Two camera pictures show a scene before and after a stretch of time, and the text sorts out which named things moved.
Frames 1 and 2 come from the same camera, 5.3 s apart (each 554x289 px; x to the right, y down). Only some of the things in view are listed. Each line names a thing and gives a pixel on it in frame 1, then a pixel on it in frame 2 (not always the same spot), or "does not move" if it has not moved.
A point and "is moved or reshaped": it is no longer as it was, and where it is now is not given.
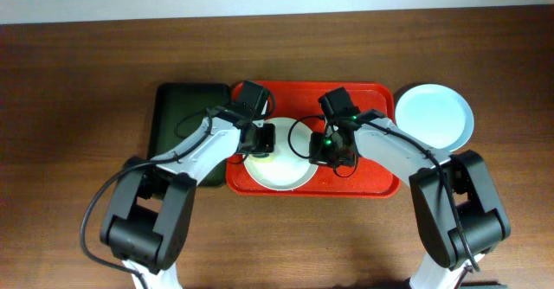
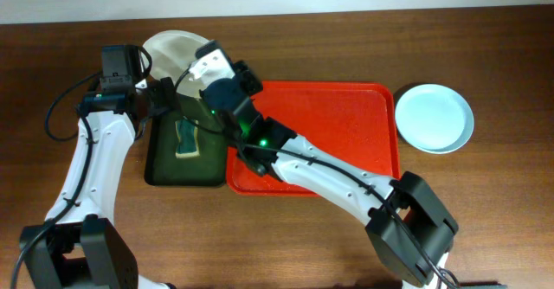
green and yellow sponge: x=260 y=156 is moved or reshaped
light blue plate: x=435 y=115 does not move
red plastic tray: x=371 y=177 does not move
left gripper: x=264 y=141 -> x=163 y=93
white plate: x=288 y=167 is moved or reshaped
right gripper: x=314 y=144 -> x=248 y=81
